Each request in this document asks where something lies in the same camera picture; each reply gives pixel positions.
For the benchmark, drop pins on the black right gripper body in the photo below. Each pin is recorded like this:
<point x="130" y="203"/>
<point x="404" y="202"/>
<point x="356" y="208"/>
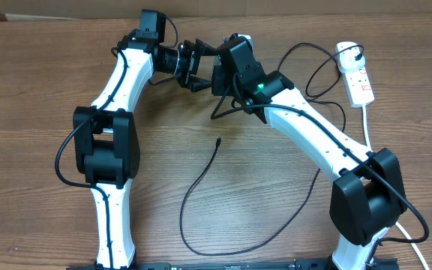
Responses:
<point x="224" y="85"/>

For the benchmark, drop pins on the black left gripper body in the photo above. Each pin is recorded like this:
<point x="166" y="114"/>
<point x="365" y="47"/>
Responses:
<point x="187" y="60"/>

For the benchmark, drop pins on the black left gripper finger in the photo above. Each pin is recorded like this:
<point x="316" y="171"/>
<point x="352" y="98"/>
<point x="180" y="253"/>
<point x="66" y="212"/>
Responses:
<point x="203" y="49"/>
<point x="197" y="84"/>

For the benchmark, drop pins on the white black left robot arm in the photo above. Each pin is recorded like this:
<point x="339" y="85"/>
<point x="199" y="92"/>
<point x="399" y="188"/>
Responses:
<point x="106" y="144"/>

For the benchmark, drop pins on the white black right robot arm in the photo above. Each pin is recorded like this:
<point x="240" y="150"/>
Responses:
<point x="367" y="189"/>

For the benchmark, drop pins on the white charger plug adapter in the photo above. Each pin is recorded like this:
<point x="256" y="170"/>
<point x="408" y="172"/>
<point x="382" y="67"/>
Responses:
<point x="349" y="56"/>

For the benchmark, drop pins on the white power strip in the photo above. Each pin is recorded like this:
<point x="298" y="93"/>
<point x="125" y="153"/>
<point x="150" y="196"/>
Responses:
<point x="358" y="88"/>

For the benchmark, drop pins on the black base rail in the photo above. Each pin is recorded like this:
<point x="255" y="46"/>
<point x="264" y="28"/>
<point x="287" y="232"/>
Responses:
<point x="298" y="264"/>

